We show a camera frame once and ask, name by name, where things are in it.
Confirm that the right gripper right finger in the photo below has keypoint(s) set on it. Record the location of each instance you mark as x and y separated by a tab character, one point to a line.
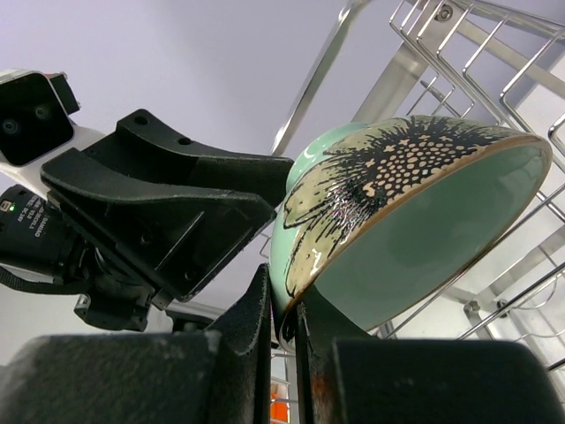
348	376

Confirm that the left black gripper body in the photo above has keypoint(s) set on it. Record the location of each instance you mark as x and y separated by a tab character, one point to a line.
117	298

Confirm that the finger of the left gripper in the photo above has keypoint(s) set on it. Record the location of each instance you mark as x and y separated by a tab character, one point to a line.
156	152
178	237

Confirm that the stainless steel dish rack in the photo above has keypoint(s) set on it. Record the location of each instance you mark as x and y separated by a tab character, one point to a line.
487	63

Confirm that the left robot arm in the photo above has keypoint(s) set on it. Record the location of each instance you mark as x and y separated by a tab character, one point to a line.
40	253

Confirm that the celadon green bowl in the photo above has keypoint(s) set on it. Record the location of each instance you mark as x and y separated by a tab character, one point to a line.
376	217

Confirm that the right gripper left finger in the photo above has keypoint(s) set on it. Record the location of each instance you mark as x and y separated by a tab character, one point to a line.
220	374

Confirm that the orange white cup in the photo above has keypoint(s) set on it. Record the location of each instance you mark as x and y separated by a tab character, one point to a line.
279	407

